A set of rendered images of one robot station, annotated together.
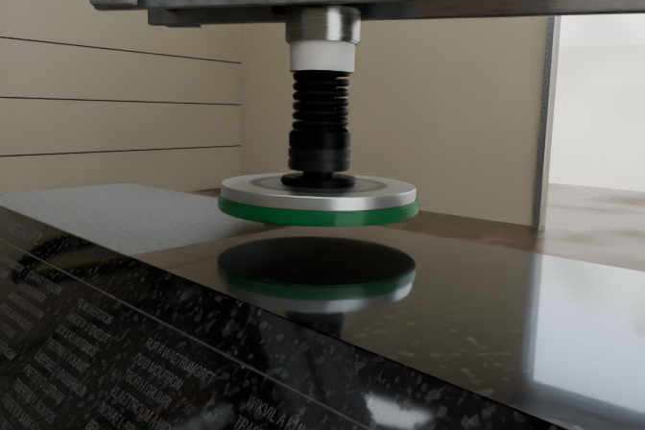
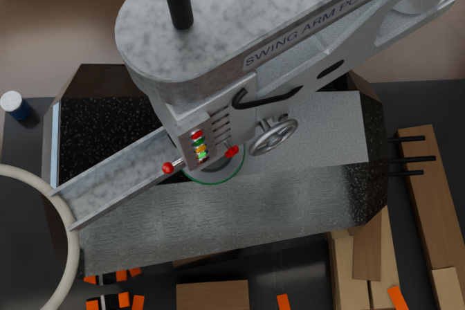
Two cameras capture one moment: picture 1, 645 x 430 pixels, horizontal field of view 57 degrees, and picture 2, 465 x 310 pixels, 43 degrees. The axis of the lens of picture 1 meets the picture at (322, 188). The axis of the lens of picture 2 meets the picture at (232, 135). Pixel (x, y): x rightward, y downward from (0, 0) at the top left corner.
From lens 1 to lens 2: 205 cm
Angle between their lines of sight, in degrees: 96
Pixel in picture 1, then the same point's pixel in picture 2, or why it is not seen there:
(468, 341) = (126, 112)
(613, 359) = (104, 123)
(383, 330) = (140, 104)
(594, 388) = (103, 111)
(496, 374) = (115, 104)
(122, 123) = not seen: outside the picture
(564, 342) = (113, 124)
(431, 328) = (133, 111)
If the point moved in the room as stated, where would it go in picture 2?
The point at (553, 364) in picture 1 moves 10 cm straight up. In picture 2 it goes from (111, 114) to (104, 103)
